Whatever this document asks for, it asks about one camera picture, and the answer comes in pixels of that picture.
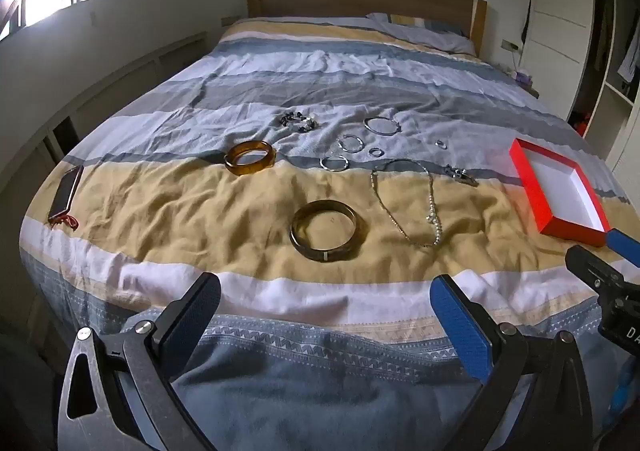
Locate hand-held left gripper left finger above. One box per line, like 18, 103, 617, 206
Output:
56, 272, 223, 451

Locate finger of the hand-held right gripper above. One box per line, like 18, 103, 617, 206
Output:
605, 229, 640, 265
565, 244, 640, 298

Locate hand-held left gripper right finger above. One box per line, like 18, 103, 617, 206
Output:
430, 273, 596, 451

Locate red cardboard box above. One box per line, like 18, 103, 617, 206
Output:
509, 138, 612, 248

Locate dark olive bangle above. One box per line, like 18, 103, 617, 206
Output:
289, 200, 359, 262

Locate gold chain pearl necklace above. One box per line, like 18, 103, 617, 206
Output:
370, 158, 445, 249

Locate metal clasp charm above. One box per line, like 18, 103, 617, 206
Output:
444, 164, 480, 187

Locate amber bangle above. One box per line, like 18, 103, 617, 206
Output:
223, 140, 277, 178

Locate striped duvet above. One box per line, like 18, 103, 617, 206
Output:
19, 17, 632, 451

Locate smartphone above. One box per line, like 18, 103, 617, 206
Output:
48, 164, 85, 223

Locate wooden nightstand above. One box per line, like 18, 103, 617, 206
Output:
509, 65, 542, 100

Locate hanging clothes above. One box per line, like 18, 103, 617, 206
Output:
616, 28, 640, 84

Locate thin silver bangle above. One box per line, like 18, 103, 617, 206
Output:
363, 116, 404, 135

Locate white wardrobe door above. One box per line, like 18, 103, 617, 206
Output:
519, 0, 597, 123

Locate striped pillow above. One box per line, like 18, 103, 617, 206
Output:
366, 12, 477, 55

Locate red phone strap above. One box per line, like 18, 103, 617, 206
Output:
50, 212, 81, 231

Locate black white bead bracelet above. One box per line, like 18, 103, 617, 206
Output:
279, 112, 320, 132

